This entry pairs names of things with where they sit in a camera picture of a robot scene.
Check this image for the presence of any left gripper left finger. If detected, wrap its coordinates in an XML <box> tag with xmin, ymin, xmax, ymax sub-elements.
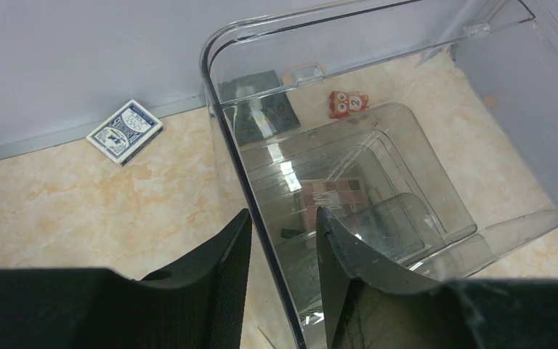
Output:
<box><xmin>0</xmin><ymin>209</ymin><xmax>252</xmax><ymax>348</ymax></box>

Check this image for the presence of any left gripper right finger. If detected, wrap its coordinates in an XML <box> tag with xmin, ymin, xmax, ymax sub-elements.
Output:
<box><xmin>317</xmin><ymin>208</ymin><xmax>558</xmax><ymax>348</ymax></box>

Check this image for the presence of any eyeshadow palette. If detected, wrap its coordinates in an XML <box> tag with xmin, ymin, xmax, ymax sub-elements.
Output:
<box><xmin>294</xmin><ymin>177</ymin><xmax>374</xmax><ymax>231</ymax></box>

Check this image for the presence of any clear acrylic makeup organizer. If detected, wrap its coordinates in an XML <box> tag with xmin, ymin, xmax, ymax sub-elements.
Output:
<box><xmin>200</xmin><ymin>1</ymin><xmax>558</xmax><ymax>348</ymax></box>

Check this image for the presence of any playing card box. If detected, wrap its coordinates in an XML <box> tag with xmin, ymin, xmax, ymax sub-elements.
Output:
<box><xmin>86</xmin><ymin>100</ymin><xmax>164</xmax><ymax>167</ymax></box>

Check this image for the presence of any black ribbed square mat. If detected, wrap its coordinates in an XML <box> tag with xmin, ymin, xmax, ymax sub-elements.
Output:
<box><xmin>219</xmin><ymin>71</ymin><xmax>301</xmax><ymax>146</ymax></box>

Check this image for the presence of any small red snack packet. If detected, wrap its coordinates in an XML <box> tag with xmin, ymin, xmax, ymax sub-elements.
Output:
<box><xmin>328</xmin><ymin>90</ymin><xmax>369</xmax><ymax>119</ymax></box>

